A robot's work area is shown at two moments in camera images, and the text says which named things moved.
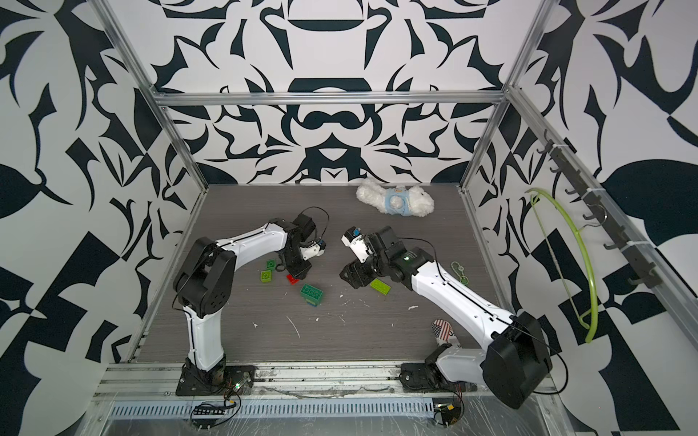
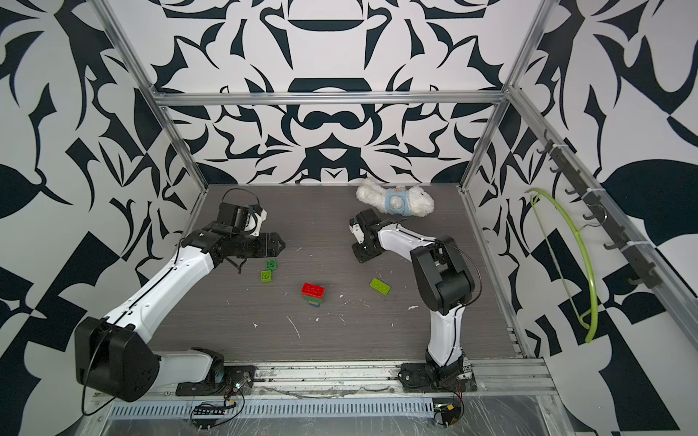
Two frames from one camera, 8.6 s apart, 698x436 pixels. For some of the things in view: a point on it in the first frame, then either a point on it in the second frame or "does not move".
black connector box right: [449, 412] does not move
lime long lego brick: [380, 286] does not move
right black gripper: [354, 269] to [360, 255]
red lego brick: [292, 280] to [313, 291]
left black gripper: [300, 271] to [270, 248]
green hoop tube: [593, 332] does not move
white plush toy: [399, 201] does not move
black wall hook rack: [637, 262] does not move
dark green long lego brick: [311, 293] does not move
